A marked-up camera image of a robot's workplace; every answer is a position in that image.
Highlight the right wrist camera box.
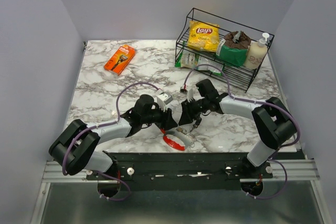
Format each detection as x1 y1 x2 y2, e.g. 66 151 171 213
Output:
180 84 194 102

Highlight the steel key organizer red handle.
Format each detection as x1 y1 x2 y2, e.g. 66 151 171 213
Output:
161 126 195 152

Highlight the purple cable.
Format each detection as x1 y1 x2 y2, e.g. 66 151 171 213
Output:
62 81 163 201
181 63 300 200

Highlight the aluminium rail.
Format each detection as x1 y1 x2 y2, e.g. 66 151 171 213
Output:
41 158 321 183

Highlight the black wire shelf rack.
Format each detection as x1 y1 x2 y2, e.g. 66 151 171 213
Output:
175 8 274 91

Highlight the orange razor box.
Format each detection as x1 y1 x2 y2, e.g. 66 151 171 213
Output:
103 45 136 76

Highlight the cream lotion pump bottle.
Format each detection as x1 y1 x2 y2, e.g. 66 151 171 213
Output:
244 33 270 70

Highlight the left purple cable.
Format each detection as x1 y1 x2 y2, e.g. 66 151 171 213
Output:
62 81 163 201

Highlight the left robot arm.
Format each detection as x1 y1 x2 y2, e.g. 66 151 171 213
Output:
48 92 177 179

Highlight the black key tag with keys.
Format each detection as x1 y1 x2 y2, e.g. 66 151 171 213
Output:
191 117 202 131

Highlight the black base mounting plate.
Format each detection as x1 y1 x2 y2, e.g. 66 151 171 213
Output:
87 152 276 194

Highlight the yellow Lays chips bag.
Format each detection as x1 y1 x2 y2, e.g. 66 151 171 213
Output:
187 20 220 52

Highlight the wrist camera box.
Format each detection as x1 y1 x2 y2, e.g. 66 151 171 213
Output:
180 84 194 102
156 91 173 111

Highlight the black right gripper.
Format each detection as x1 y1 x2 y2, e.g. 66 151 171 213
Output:
178 97 208 126

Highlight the green brown coffee bag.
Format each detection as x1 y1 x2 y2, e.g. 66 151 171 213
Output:
216 31 251 67

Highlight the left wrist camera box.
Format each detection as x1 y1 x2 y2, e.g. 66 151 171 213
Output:
156 91 173 111

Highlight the green white snack bag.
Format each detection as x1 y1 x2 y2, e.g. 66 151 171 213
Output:
175 51 224 76

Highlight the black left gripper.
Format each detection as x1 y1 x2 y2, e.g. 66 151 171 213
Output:
141 103 178 131

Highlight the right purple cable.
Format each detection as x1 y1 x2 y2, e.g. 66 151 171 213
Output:
181 63 300 200

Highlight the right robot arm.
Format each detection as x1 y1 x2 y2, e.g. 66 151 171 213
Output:
178 79 297 178

